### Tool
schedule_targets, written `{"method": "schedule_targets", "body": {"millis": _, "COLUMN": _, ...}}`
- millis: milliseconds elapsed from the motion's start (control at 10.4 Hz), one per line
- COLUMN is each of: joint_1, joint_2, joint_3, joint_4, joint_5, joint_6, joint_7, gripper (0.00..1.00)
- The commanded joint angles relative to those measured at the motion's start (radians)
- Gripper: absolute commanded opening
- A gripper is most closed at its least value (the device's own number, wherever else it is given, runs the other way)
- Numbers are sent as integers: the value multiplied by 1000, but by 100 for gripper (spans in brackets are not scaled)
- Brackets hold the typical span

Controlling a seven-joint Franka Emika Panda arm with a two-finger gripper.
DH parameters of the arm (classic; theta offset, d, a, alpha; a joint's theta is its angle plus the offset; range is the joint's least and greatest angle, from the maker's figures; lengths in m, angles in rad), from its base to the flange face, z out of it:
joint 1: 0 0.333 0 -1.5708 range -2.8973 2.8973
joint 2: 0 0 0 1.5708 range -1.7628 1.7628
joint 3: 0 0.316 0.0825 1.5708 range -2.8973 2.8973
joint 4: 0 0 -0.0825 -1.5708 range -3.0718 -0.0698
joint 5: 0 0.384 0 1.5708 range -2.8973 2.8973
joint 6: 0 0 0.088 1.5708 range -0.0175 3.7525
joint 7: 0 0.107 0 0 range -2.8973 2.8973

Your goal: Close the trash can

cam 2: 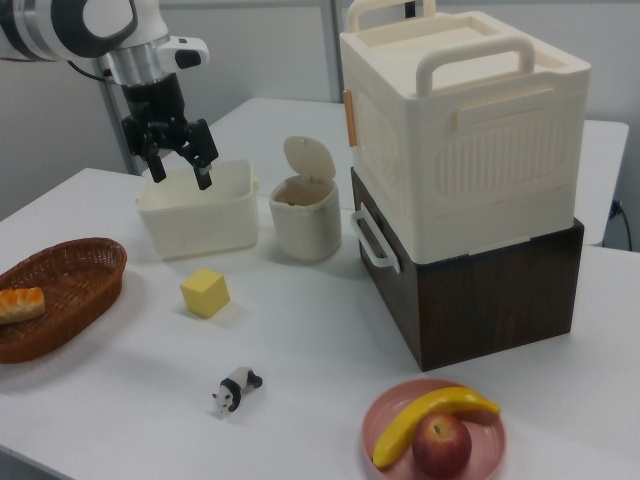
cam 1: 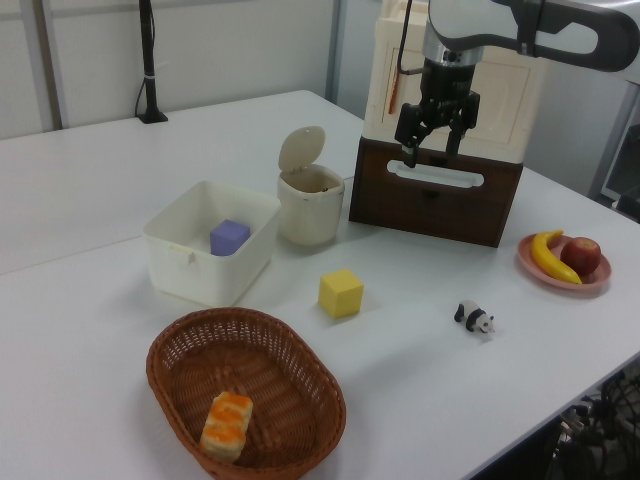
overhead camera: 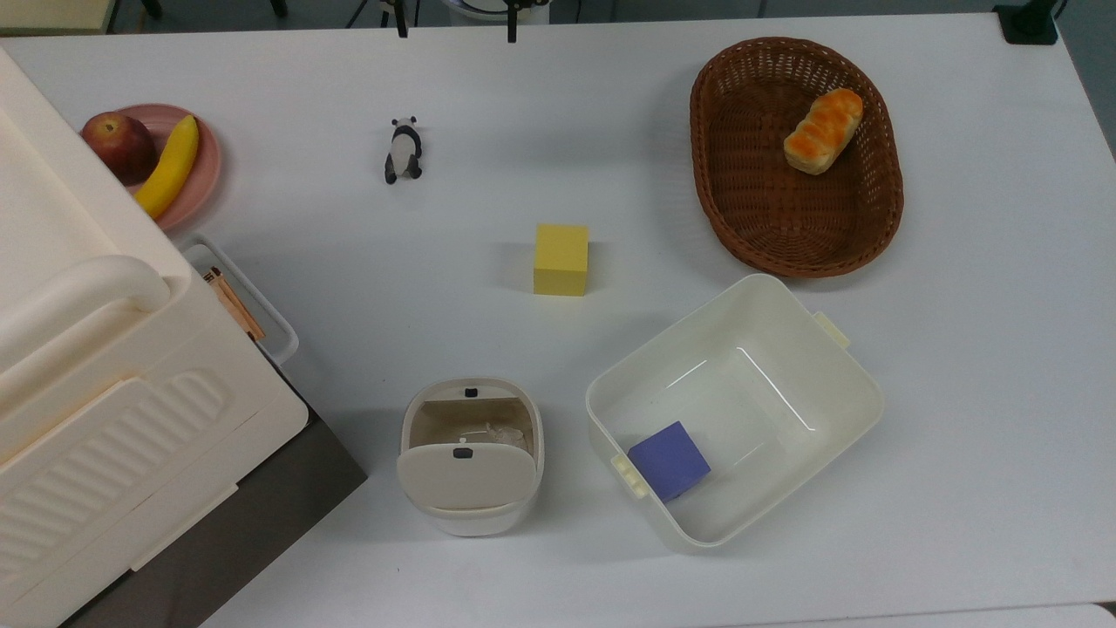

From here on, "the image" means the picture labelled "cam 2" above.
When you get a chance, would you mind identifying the black wall power cable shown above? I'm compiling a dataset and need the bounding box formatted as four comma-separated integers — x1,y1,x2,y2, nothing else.
610,199,632,251

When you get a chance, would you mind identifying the grey metal frame pole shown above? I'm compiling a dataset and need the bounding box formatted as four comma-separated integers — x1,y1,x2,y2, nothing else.
101,82,127,175

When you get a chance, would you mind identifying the cream plastic storage box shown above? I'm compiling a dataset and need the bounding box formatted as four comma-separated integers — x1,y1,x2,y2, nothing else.
339,0,592,264

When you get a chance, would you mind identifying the red toy apple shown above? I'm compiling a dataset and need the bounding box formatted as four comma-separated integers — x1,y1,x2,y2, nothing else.
411,412,473,479

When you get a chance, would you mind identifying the clear tray with sticks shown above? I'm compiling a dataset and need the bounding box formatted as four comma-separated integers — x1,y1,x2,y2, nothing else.
349,208,403,274

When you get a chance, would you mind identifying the cream small trash can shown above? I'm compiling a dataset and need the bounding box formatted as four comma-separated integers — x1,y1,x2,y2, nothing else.
268,175,343,265

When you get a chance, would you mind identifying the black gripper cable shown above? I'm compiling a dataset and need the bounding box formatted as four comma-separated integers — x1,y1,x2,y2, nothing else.
66,58,114,82

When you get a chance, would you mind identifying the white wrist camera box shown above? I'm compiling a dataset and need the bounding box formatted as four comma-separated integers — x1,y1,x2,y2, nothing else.
159,35,210,71

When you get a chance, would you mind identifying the yellow toy banana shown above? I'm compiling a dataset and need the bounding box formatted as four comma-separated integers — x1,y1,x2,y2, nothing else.
372,386,502,470

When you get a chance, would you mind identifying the toy panda figure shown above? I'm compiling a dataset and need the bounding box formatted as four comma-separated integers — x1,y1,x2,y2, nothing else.
211,366,264,417

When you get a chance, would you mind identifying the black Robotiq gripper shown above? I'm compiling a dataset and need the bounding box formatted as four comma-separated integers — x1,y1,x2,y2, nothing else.
122,73,220,191

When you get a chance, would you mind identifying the dark wood drawer box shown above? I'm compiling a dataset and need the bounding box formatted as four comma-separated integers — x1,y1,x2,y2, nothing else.
349,167,586,373

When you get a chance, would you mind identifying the toy bread loaf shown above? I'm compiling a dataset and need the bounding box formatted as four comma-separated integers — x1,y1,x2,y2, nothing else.
0,287,47,326

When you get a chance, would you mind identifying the yellow foam cube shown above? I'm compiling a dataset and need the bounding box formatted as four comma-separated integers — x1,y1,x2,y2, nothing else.
179,267,232,319

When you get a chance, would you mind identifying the brown wicker basket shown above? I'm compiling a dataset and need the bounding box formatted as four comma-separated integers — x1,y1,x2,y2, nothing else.
0,237,128,365

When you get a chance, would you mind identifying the pink plate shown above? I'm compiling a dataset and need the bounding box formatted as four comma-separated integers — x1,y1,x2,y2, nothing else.
361,378,508,480

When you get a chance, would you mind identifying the cream trash can lid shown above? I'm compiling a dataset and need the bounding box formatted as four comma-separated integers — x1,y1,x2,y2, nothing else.
283,135,337,182

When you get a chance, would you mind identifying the white plastic bin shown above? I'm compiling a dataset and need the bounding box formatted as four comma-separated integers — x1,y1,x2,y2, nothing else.
135,159,261,261

